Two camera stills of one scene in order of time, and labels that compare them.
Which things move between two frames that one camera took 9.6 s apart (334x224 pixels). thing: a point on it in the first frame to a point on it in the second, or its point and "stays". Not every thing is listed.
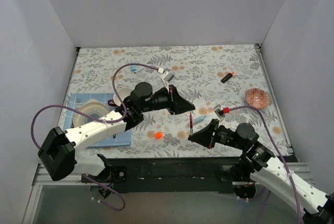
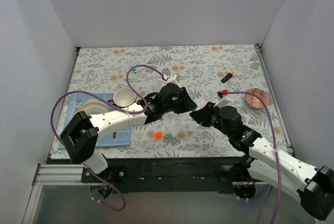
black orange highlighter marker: x=227 y=77 stays
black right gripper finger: x=205 y=136 to x=206 y=116
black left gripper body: x=171 y=99 stays
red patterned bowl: x=257 y=97 stays
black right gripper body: x=214 y=133 to x=207 y=115
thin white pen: x=139 y=69 stays
